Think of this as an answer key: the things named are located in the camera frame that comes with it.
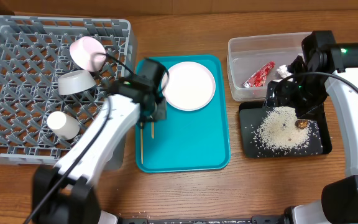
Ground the white tissue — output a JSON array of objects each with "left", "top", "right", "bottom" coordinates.
[{"left": 276, "top": 65, "right": 293, "bottom": 78}]

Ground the brown food scrap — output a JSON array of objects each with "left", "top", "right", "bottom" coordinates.
[{"left": 295, "top": 119, "right": 309, "bottom": 129}]

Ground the large white plate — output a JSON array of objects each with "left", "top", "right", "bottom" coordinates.
[{"left": 161, "top": 62, "right": 216, "bottom": 111}]

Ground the red snack wrapper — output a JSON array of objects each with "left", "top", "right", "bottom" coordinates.
[{"left": 243, "top": 61, "right": 275, "bottom": 88}]

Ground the white rice pile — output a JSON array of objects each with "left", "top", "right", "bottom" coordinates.
[{"left": 250, "top": 107, "right": 321, "bottom": 157}]

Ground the pink bowl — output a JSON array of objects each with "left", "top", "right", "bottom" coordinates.
[{"left": 69, "top": 36, "right": 106, "bottom": 72}]

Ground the grey small bowl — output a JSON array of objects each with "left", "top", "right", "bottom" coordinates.
[{"left": 57, "top": 70, "right": 96, "bottom": 95}]

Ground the white paper cup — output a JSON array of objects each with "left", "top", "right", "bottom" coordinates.
[{"left": 47, "top": 111, "right": 80, "bottom": 140}]

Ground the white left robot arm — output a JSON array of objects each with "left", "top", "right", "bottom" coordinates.
[{"left": 25, "top": 58, "right": 169, "bottom": 223}]

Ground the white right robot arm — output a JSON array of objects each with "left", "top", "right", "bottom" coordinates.
[{"left": 266, "top": 30, "right": 358, "bottom": 223}]

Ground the black waste tray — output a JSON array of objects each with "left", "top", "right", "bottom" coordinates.
[{"left": 239, "top": 101, "right": 333, "bottom": 158}]

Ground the grey dishwasher rack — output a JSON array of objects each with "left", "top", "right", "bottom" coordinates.
[{"left": 0, "top": 16, "right": 137, "bottom": 165}]

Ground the clear plastic bin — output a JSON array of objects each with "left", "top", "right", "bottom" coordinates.
[{"left": 227, "top": 32, "right": 311, "bottom": 102}]

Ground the teal serving tray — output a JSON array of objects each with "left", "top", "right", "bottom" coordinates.
[{"left": 135, "top": 54, "right": 231, "bottom": 173}]

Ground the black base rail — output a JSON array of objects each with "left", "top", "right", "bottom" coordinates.
[{"left": 118, "top": 215, "right": 292, "bottom": 224}]

